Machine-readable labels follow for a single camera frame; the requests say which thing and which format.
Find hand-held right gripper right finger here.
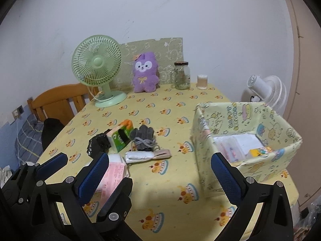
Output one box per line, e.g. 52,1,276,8
211,153,294,241

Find grey knit gloves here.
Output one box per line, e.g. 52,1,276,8
130,125,161,152

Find white plastic packets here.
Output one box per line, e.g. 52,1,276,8
213,134,266,163

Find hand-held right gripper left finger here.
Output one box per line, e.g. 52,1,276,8
29,153,110,241

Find cotton swab container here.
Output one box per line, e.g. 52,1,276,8
197,75,208,90

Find pink door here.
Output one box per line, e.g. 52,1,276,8
277,0,321,206

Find green tissue pack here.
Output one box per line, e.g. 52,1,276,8
107,119,133,153

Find white standing fan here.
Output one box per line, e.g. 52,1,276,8
241,75,287,113

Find black plastic bag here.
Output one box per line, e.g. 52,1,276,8
86,129,112,158

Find white fan cable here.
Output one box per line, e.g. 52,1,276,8
86,85,106,104

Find green desk fan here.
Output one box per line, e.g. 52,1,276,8
71,36,128,107

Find yellow printed tablecloth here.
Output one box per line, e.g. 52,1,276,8
35,82,300,234

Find glass jar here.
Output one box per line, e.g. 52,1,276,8
171,61,191,90

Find wooden chair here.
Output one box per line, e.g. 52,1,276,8
27,83,99,127

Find pink pack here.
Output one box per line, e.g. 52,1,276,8
84,154,129,197

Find blue plaid bedding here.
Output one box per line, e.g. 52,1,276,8
14,114,47,163

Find clear plastic bag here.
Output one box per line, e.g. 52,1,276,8
298,201,319,231

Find yellow cartoon cushion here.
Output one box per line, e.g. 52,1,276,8
191,102,303,198

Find small yellow packet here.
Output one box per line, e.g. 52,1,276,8
249,148,272,158

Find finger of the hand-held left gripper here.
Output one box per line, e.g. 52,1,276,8
97,177,133,228
11,153,69,205

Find purple plush toy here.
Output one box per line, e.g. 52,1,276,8
132,52,160,93

